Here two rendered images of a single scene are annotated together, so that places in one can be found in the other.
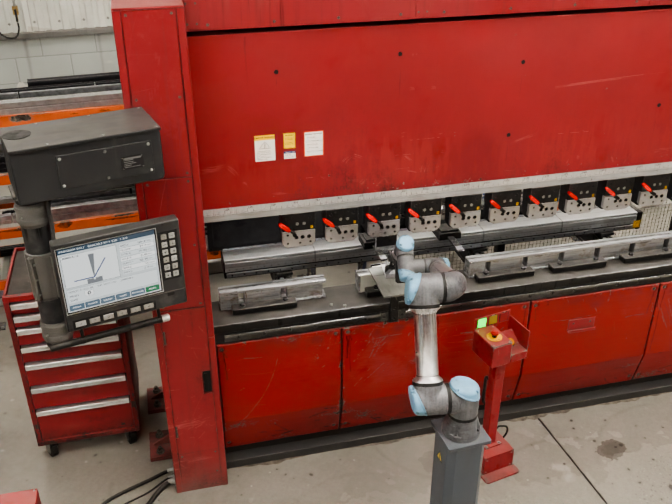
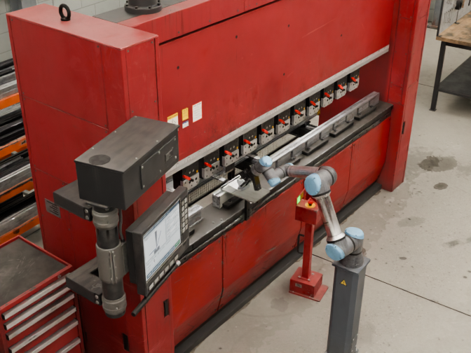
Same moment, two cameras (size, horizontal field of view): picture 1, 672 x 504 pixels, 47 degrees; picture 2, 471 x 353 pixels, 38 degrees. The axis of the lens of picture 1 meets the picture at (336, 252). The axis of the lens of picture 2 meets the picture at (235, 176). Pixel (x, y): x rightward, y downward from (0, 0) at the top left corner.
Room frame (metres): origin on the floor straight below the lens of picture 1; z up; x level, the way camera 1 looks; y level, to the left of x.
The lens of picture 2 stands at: (0.09, 2.21, 3.35)
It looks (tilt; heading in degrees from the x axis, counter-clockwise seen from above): 30 degrees down; 322
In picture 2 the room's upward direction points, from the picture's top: straight up
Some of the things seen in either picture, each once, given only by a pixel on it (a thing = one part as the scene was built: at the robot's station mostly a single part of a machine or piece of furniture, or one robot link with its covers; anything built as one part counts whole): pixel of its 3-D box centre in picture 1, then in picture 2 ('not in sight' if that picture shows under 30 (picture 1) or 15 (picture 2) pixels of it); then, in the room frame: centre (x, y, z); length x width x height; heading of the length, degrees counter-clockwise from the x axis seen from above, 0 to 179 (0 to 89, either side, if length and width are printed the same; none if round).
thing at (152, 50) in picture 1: (173, 242); (99, 218); (3.18, 0.75, 1.15); 0.85 x 0.25 x 2.30; 14
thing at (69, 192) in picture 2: not in sight; (103, 188); (2.67, 0.96, 1.67); 0.40 x 0.24 x 0.07; 104
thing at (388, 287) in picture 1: (394, 280); (246, 190); (3.10, -0.27, 1.00); 0.26 x 0.18 x 0.01; 14
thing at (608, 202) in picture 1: (614, 190); (324, 94); (3.52, -1.38, 1.26); 0.15 x 0.09 x 0.17; 104
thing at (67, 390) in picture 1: (80, 350); (22, 339); (3.22, 1.30, 0.50); 0.50 x 0.50 x 1.00; 14
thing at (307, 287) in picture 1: (272, 292); (173, 228); (3.11, 0.30, 0.92); 0.50 x 0.06 x 0.10; 104
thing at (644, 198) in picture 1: (650, 186); (337, 86); (3.57, -1.57, 1.26); 0.15 x 0.09 x 0.17; 104
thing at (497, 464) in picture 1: (490, 453); (309, 283); (2.95, -0.78, 0.06); 0.25 x 0.20 x 0.12; 25
